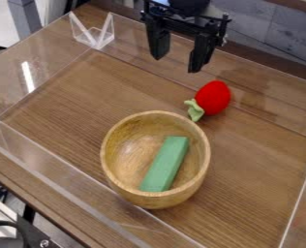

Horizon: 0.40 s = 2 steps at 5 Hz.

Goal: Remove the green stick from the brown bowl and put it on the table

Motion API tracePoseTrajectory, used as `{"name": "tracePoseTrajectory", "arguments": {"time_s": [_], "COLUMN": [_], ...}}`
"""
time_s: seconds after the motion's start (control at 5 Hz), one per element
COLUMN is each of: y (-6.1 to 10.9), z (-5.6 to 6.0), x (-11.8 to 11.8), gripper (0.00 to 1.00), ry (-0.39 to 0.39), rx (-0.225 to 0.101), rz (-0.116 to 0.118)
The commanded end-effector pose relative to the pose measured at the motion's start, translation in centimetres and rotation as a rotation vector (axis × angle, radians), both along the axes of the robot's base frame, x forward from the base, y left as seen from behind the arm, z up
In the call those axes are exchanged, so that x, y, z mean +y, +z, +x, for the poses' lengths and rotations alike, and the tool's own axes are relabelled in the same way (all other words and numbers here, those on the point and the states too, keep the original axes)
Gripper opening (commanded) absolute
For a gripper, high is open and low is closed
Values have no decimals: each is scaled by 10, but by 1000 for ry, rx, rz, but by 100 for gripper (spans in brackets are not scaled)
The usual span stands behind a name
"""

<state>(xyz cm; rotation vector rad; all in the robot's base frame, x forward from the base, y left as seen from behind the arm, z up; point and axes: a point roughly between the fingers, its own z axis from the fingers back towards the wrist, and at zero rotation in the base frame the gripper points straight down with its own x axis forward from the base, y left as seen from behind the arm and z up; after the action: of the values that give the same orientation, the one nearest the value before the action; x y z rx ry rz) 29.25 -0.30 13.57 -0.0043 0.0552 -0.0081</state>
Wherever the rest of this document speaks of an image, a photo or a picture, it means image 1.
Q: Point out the red toy strawberry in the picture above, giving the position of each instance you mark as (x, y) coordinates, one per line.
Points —
(210, 100)

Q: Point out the black device at corner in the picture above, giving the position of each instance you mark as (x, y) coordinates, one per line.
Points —
(24, 240)

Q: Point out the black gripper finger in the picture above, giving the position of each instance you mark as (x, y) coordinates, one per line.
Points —
(158, 40)
(202, 52)

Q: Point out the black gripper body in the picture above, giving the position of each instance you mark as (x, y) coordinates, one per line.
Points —
(196, 12)

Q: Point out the clear acrylic corner bracket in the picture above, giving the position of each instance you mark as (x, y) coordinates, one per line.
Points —
(94, 37)

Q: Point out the brown wooden bowl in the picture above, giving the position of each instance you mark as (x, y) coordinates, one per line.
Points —
(128, 148)

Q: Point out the green rectangular stick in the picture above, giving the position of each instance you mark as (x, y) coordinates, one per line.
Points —
(166, 164)

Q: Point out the clear acrylic front wall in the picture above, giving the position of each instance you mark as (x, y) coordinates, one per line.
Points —
(76, 202)

